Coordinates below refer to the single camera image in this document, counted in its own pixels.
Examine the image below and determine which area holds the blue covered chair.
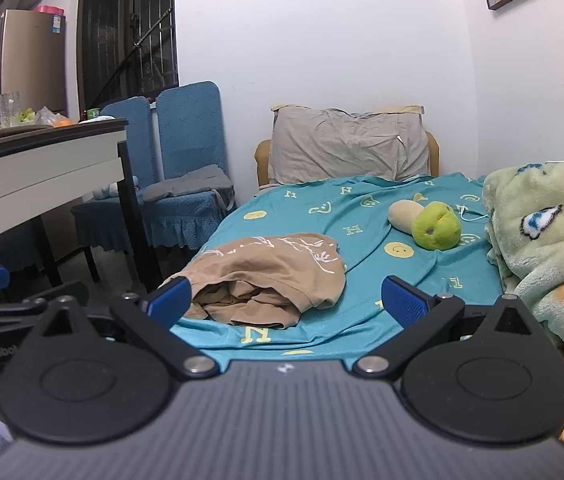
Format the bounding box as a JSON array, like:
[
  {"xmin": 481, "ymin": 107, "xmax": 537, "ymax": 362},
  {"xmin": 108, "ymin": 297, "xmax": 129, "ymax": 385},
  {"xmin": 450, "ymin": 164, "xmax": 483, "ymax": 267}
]
[
  {"xmin": 71, "ymin": 96, "xmax": 155, "ymax": 283},
  {"xmin": 134, "ymin": 81, "xmax": 237, "ymax": 252}
]

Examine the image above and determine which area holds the teal printed bedsheet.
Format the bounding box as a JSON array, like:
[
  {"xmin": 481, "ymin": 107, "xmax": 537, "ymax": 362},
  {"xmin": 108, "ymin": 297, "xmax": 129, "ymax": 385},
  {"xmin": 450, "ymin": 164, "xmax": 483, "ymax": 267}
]
[{"xmin": 169, "ymin": 172, "xmax": 508, "ymax": 366}]

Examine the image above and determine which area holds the tan printed t-shirt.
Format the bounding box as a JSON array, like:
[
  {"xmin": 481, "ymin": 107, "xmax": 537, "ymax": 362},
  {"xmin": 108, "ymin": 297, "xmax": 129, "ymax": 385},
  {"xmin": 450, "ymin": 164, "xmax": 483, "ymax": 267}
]
[{"xmin": 159, "ymin": 232, "xmax": 348, "ymax": 330}]

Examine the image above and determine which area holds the grey pillow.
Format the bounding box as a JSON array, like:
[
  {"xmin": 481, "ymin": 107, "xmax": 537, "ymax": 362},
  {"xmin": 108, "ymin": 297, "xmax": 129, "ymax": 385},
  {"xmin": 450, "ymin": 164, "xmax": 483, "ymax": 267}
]
[{"xmin": 268, "ymin": 107, "xmax": 430, "ymax": 186}]

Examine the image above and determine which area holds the green fleece blanket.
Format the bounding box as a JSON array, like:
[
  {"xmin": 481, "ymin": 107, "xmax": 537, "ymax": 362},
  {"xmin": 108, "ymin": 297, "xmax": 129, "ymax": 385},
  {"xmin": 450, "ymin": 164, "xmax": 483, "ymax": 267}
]
[{"xmin": 482, "ymin": 144, "xmax": 564, "ymax": 361}]

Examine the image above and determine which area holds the light blue cloth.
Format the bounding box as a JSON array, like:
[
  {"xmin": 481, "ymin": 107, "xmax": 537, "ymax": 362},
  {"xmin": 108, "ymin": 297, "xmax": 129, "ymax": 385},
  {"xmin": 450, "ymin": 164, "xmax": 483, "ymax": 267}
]
[{"xmin": 93, "ymin": 176, "xmax": 140, "ymax": 200}]

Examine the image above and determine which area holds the grey seat cushion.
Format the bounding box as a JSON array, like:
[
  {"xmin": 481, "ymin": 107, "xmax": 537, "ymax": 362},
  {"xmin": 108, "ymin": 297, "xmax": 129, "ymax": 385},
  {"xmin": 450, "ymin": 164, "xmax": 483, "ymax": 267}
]
[{"xmin": 142, "ymin": 164, "xmax": 237, "ymax": 211}]

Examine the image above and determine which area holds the tan padded headboard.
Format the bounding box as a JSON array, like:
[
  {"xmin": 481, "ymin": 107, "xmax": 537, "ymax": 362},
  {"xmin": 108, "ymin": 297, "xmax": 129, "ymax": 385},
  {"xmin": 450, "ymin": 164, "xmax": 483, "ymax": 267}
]
[{"xmin": 254, "ymin": 132, "xmax": 441, "ymax": 192}]

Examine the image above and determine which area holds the cream pillow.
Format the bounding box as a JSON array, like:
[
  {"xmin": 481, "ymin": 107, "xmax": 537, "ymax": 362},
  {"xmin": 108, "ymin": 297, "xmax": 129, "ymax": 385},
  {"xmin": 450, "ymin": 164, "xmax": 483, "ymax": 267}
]
[{"xmin": 269, "ymin": 104, "xmax": 427, "ymax": 117}]

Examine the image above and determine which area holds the dark barred window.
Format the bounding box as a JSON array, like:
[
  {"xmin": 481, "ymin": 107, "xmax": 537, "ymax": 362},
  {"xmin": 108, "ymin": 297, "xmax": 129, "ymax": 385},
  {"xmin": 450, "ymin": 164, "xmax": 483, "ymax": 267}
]
[{"xmin": 77, "ymin": 0, "xmax": 180, "ymax": 111}]

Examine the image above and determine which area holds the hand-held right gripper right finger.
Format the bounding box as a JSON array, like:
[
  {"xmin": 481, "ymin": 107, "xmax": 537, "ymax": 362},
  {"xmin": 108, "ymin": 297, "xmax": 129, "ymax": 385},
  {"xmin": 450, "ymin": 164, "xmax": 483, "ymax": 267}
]
[{"xmin": 352, "ymin": 275, "xmax": 538, "ymax": 378}]

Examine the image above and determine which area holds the plastic bag with oranges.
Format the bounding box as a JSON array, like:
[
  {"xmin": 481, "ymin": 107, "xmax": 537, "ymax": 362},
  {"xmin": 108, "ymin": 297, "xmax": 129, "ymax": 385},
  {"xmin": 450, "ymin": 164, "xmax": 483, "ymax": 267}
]
[{"xmin": 34, "ymin": 106, "xmax": 80, "ymax": 127}]

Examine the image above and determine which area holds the clear glass jar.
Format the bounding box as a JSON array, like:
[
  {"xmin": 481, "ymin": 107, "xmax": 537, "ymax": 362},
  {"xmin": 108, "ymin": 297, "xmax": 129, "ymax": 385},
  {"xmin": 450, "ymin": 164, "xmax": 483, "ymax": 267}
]
[{"xmin": 0, "ymin": 91, "xmax": 21, "ymax": 128}]

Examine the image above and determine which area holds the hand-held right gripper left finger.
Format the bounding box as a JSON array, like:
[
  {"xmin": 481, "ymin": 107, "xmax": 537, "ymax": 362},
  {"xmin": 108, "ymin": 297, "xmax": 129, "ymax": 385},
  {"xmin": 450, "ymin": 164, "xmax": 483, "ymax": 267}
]
[{"xmin": 32, "ymin": 276, "xmax": 218, "ymax": 380}]

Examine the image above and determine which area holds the green and beige plush toy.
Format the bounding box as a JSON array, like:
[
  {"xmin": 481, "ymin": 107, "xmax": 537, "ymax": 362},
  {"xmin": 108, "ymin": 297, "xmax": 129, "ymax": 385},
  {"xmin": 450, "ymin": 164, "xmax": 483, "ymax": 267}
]
[{"xmin": 388, "ymin": 200, "xmax": 463, "ymax": 251}]

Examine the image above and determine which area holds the white table with black legs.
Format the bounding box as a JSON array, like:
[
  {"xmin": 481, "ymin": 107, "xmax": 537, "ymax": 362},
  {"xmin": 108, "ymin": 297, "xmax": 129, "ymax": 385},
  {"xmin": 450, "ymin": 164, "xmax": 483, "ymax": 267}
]
[{"xmin": 0, "ymin": 117, "xmax": 163, "ymax": 293}]

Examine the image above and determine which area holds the bronze refrigerator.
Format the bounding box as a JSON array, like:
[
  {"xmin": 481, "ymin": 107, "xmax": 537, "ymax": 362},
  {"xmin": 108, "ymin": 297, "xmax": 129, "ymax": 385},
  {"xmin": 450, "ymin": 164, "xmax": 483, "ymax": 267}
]
[{"xmin": 0, "ymin": 9, "xmax": 68, "ymax": 123}]

